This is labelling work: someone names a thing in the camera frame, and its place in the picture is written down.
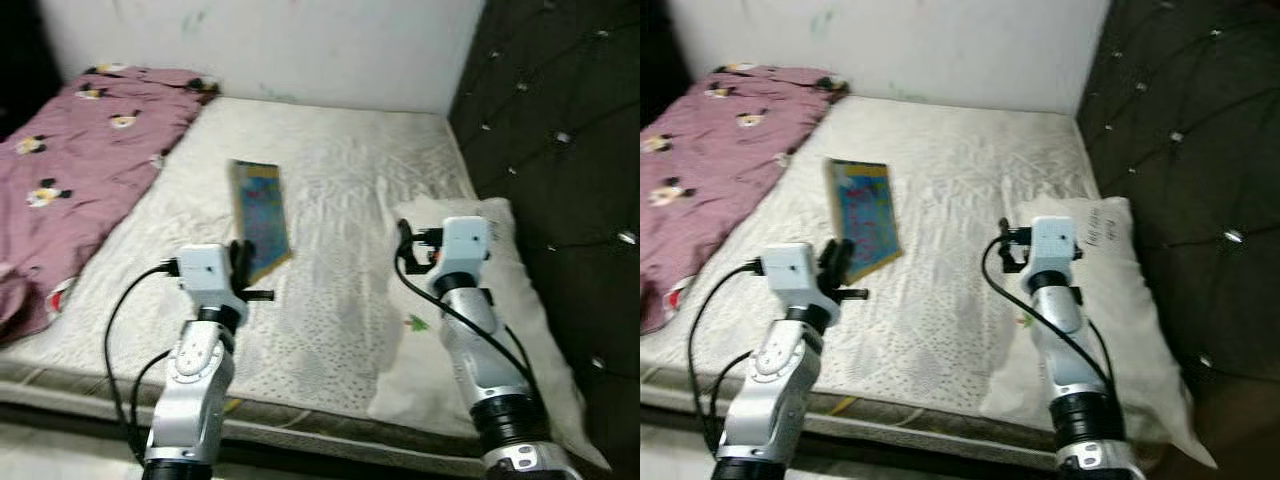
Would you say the yellow bordered blue book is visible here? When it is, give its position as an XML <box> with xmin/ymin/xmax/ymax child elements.
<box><xmin>825</xmin><ymin>158</ymin><xmax>905</xmax><ymax>287</ymax></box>
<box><xmin>229</xmin><ymin>158</ymin><xmax>295</xmax><ymax>289</ymax></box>

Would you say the white pillow green print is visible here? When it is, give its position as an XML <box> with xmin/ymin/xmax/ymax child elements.
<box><xmin>978</xmin><ymin>195</ymin><xmax>1219</xmax><ymax>471</ymax></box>
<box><xmin>366</xmin><ymin>195</ymin><xmax>613</xmax><ymax>473</ymax></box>

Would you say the purple cartoon print blanket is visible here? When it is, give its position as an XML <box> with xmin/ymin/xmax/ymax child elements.
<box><xmin>640</xmin><ymin>65</ymin><xmax>852</xmax><ymax>337</ymax></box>
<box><xmin>0</xmin><ymin>65</ymin><xmax>223</xmax><ymax>347</ymax></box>

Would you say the grey patterned mattress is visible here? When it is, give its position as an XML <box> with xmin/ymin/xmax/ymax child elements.
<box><xmin>640</xmin><ymin>95</ymin><xmax>1219</xmax><ymax>471</ymax></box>
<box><xmin>0</xmin><ymin>95</ymin><xmax>613</xmax><ymax>477</ymax></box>

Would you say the black tufted headboard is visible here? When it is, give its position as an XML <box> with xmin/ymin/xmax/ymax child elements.
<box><xmin>447</xmin><ymin>0</ymin><xmax>641</xmax><ymax>480</ymax></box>
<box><xmin>1075</xmin><ymin>0</ymin><xmax>1280</xmax><ymax>480</ymax></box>

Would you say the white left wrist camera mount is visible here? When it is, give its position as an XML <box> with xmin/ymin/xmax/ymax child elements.
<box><xmin>177</xmin><ymin>243</ymin><xmax>250</xmax><ymax>321</ymax></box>
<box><xmin>761</xmin><ymin>242</ymin><xmax>840</xmax><ymax>321</ymax></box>

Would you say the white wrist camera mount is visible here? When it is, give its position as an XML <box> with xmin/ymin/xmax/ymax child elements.
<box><xmin>1024</xmin><ymin>215</ymin><xmax>1082</xmax><ymax>292</ymax></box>
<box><xmin>177</xmin><ymin>243</ymin><xmax>250</xmax><ymax>321</ymax></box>
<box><xmin>761</xmin><ymin>242</ymin><xmax>840</xmax><ymax>321</ymax></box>
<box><xmin>427</xmin><ymin>215</ymin><xmax>494</xmax><ymax>294</ymax></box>

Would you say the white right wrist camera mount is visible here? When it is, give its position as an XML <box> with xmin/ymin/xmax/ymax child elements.
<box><xmin>1024</xmin><ymin>215</ymin><xmax>1082</xmax><ymax>292</ymax></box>
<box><xmin>427</xmin><ymin>215</ymin><xmax>494</xmax><ymax>294</ymax></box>

